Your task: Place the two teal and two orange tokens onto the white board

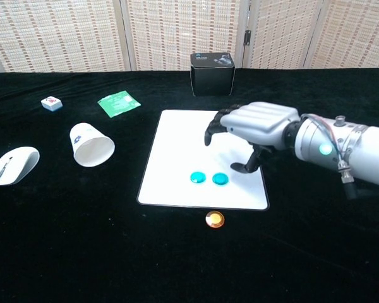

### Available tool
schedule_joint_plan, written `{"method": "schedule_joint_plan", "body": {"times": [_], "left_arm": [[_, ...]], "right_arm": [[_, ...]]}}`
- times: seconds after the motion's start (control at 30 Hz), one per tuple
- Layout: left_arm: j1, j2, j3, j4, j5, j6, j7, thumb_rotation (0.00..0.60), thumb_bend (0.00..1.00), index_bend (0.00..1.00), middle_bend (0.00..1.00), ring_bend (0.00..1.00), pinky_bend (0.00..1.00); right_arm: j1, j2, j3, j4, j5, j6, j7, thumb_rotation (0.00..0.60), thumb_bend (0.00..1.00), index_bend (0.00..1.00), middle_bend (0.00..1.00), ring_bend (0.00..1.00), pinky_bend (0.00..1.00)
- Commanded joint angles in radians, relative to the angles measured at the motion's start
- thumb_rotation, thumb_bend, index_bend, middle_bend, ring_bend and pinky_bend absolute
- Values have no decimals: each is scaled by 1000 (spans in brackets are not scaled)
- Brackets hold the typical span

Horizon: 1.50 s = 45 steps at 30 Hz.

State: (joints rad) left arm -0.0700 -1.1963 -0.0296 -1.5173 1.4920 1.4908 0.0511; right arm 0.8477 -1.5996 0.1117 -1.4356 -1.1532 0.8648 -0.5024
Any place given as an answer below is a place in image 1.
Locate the black screen hinge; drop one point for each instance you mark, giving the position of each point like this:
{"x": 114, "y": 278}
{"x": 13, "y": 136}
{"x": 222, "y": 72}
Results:
{"x": 247, "y": 37}

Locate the black cardboard box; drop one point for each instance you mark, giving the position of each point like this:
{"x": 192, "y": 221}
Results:
{"x": 211, "y": 80}

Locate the white computer mouse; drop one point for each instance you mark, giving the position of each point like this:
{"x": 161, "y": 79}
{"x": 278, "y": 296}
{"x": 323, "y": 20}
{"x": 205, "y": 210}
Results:
{"x": 15, "y": 164}

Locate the orange disc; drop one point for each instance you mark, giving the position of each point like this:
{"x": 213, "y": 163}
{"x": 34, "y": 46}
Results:
{"x": 214, "y": 219}

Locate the white mahjong tile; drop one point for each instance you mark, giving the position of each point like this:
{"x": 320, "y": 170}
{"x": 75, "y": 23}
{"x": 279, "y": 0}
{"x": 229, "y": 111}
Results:
{"x": 51, "y": 103}

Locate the white paper cup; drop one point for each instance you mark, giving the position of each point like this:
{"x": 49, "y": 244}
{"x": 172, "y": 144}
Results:
{"x": 93, "y": 151}

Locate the woven bamboo folding screen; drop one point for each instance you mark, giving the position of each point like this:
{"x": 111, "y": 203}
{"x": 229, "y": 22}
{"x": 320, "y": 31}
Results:
{"x": 177, "y": 31}

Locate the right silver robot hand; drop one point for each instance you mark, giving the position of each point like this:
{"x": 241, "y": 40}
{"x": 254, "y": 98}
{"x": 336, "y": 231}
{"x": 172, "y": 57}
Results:
{"x": 259, "y": 123}

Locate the black velvet tablecloth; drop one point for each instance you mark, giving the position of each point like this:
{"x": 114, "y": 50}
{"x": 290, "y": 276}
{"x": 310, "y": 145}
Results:
{"x": 82, "y": 252}

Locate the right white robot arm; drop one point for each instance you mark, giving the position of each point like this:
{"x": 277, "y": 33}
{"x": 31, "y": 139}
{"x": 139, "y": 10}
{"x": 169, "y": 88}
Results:
{"x": 372, "y": 154}

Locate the teal disc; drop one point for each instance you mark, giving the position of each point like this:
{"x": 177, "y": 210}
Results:
{"x": 220, "y": 178}
{"x": 197, "y": 177}

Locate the green foil sachet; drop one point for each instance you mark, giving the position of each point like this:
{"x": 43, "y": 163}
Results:
{"x": 118, "y": 103}

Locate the white rectangular magnetic board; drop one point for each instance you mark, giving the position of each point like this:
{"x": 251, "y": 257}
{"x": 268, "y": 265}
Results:
{"x": 177, "y": 142}

